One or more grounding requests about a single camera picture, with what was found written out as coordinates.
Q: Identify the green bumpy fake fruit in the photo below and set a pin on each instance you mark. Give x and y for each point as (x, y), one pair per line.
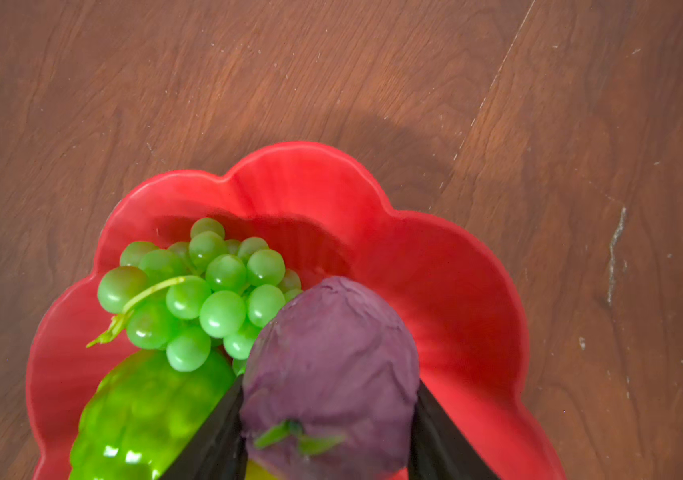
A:
(144, 413)

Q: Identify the green fake grape bunch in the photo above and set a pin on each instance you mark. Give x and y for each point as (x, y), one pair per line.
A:
(211, 293)

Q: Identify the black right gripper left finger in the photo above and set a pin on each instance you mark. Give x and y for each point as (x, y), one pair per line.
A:
(218, 449)

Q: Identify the red flower-shaped fruit bowl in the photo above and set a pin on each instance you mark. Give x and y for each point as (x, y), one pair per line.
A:
(328, 216)

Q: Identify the yellow fake lemon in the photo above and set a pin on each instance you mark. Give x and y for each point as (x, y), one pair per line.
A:
(255, 471)

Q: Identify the purple fake fig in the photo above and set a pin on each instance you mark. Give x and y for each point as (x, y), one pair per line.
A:
(331, 386)

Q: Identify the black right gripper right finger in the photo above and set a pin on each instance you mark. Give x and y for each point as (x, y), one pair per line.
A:
(439, 451)

